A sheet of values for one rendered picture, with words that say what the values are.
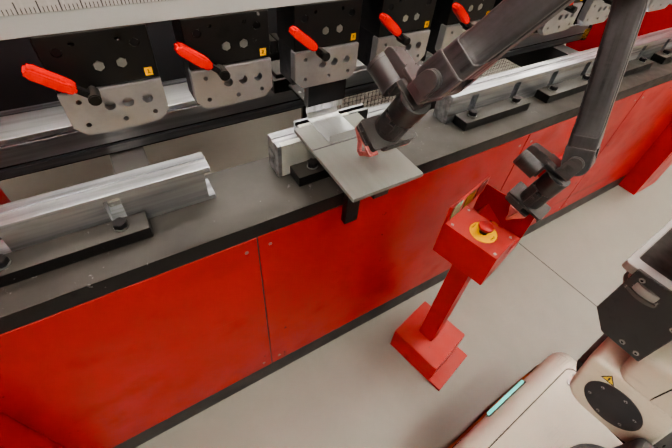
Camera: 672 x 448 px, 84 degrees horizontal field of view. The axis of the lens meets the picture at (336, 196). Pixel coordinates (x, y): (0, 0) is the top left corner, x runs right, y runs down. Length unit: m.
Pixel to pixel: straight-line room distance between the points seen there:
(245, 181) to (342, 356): 0.93
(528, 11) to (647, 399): 0.73
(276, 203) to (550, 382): 1.08
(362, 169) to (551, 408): 1.01
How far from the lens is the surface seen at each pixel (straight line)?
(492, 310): 1.92
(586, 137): 0.98
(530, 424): 1.45
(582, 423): 1.53
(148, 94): 0.75
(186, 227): 0.88
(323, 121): 0.93
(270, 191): 0.93
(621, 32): 0.97
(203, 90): 0.75
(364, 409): 1.59
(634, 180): 2.98
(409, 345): 1.58
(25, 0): 0.68
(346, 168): 0.80
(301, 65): 0.80
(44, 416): 1.24
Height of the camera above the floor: 1.52
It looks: 45 degrees down
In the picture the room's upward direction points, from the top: 6 degrees clockwise
